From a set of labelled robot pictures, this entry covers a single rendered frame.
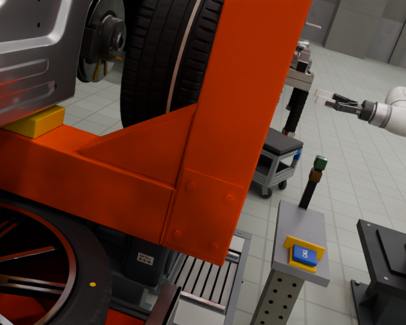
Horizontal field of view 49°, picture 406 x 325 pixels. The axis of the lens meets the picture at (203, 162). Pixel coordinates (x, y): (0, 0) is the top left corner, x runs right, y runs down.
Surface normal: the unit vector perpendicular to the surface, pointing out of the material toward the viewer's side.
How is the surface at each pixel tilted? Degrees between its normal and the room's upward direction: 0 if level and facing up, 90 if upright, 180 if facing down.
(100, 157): 90
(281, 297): 90
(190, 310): 0
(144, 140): 90
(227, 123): 90
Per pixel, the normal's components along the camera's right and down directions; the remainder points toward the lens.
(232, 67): -0.21, 0.33
